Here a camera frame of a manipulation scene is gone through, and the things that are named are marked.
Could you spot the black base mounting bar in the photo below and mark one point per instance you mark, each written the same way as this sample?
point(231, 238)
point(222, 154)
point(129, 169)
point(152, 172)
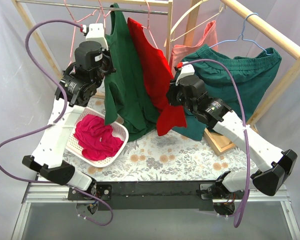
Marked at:
point(155, 195)

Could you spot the wooden clothes rack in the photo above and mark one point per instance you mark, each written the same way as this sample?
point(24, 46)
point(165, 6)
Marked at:
point(283, 42)
point(20, 6)

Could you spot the magenta pink shirt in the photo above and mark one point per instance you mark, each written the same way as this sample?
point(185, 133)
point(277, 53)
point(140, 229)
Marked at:
point(96, 138)

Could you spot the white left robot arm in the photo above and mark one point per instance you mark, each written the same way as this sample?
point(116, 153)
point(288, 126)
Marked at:
point(80, 82)

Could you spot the white plastic laundry basket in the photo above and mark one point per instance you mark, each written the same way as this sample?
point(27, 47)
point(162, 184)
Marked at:
point(118, 131)

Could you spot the pink wire hanger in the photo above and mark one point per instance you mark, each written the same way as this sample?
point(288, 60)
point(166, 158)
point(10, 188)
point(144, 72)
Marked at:
point(104, 14)
point(74, 28)

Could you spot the red t shirt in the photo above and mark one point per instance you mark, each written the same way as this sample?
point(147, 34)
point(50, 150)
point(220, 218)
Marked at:
point(156, 76)

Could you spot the dark green shorts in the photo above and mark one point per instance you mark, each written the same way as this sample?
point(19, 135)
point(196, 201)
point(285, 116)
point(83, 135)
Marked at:
point(235, 82)

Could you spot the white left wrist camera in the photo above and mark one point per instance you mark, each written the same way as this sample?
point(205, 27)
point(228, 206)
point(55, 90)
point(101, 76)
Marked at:
point(95, 32)

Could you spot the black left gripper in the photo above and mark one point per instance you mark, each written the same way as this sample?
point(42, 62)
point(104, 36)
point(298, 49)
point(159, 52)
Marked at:
point(107, 66)

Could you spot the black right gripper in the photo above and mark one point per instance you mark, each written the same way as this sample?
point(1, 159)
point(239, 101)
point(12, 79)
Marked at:
point(172, 93)

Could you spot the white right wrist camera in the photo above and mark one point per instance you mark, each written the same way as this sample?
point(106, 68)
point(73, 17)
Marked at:
point(184, 69)

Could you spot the salmon pink garment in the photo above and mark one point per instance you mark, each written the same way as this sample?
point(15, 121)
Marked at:
point(179, 51)

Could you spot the floral patterned table mat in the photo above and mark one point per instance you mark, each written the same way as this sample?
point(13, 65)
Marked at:
point(172, 157)

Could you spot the right wooden clothes rack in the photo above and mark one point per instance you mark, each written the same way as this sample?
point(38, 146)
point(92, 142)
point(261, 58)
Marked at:
point(283, 42)

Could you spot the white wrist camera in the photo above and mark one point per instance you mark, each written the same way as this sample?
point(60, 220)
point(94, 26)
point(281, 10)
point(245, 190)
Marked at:
point(184, 69)
point(95, 32)

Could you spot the left wooden clothes rack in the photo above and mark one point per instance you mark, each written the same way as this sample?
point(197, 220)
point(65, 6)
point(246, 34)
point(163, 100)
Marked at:
point(20, 6)

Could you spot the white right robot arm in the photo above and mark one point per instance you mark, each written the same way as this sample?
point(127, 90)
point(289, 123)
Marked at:
point(273, 165)

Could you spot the green t shirt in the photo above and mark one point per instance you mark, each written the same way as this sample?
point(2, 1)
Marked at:
point(125, 92)

